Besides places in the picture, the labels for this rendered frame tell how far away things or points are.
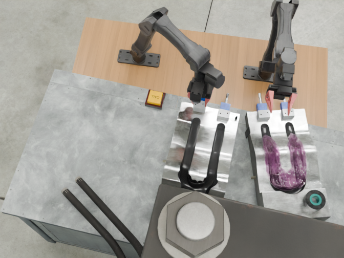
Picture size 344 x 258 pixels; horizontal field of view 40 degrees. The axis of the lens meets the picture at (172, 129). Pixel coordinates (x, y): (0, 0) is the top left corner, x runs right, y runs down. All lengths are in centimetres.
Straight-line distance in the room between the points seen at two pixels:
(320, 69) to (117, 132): 101
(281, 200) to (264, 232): 119
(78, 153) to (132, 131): 26
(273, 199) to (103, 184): 71
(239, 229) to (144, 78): 155
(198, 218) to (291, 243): 16
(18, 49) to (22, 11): 31
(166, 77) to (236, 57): 35
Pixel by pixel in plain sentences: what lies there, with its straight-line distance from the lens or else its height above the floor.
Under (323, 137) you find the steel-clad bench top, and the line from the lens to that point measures 223.
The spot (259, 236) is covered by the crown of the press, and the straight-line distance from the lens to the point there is 78.
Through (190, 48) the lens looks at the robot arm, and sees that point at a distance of 183.
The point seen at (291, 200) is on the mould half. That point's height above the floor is 91.
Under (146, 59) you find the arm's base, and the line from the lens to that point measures 229.
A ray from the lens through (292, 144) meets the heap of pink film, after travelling 206.
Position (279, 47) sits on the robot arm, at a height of 123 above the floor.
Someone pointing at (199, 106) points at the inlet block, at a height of 95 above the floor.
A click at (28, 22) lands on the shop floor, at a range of 352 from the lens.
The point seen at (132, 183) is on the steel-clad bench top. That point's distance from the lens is 204.
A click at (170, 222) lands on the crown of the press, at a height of 204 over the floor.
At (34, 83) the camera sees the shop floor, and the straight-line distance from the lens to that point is 325.
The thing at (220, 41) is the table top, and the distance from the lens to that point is 237.
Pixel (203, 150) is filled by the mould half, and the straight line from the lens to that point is 201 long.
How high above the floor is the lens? 275
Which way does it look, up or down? 67 degrees down
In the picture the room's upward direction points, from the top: 3 degrees clockwise
